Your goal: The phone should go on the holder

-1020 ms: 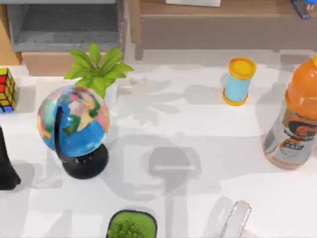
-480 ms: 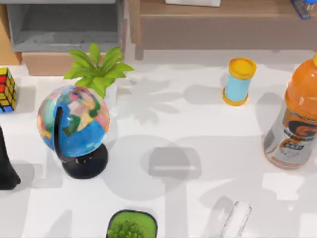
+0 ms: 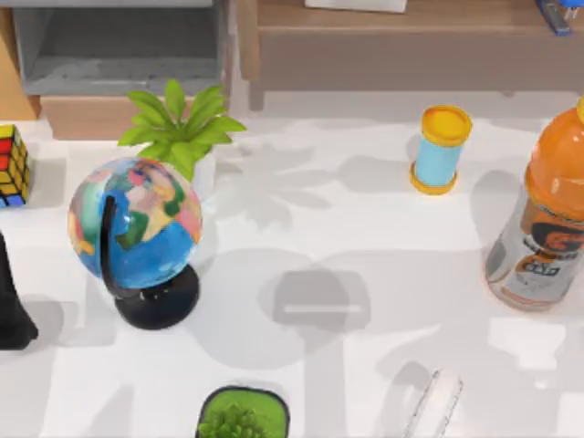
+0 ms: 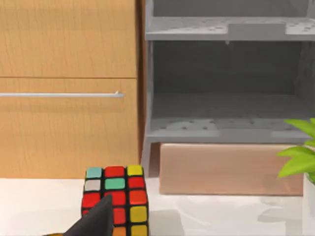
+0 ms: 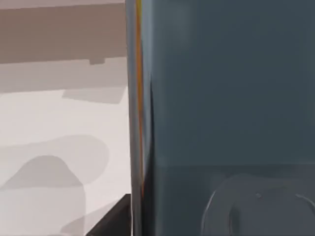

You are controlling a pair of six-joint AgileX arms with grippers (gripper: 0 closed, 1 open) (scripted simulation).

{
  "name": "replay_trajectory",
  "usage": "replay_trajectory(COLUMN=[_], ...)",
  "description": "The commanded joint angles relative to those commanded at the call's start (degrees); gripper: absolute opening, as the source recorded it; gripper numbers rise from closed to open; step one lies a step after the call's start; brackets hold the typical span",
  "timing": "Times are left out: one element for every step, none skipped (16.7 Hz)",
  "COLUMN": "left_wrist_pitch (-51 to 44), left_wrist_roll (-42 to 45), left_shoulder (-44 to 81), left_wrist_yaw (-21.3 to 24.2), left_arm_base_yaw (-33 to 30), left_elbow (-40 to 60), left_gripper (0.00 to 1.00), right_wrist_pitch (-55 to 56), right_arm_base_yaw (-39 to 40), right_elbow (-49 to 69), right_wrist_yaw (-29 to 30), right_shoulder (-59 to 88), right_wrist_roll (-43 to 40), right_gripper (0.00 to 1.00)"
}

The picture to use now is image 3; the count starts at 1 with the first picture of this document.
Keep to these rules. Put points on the green leafy plant white pot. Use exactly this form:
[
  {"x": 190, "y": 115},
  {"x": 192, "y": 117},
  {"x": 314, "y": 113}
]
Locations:
[{"x": 178, "y": 132}]

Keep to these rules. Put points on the blue globe on black stand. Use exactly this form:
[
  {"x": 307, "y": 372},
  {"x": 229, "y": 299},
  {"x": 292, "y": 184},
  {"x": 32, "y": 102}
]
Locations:
[{"x": 137, "y": 228}]

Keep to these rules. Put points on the light blue can yellow lids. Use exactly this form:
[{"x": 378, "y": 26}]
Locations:
[{"x": 439, "y": 150}]

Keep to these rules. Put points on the green plant in black pot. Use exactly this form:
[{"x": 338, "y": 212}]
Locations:
[{"x": 242, "y": 413}]

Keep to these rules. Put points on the wooden shelf unit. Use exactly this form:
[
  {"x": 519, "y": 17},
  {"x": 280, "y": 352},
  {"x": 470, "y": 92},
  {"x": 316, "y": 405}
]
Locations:
[{"x": 410, "y": 50}]

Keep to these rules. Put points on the white box on shelf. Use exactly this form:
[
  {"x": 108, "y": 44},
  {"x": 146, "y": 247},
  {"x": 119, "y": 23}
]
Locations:
[{"x": 356, "y": 4}]

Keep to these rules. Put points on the pale wooden drawer front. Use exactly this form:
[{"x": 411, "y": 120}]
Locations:
[{"x": 91, "y": 116}]

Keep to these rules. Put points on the grey cabinet with dark inside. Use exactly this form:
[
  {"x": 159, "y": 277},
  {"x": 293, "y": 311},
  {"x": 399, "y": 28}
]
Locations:
[{"x": 118, "y": 45}]

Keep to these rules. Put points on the orange drink bottle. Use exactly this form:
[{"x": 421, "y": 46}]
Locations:
[{"x": 543, "y": 214}]

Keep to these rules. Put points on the colourful puzzle cube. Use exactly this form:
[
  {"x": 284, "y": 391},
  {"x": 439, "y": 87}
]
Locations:
[{"x": 13, "y": 165}]

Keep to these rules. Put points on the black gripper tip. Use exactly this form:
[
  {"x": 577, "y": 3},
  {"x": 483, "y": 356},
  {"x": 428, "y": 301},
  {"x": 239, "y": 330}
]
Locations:
[{"x": 10, "y": 305}]

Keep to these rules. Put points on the blue stapler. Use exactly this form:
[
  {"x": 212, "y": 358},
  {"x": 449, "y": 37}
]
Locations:
[{"x": 554, "y": 16}]

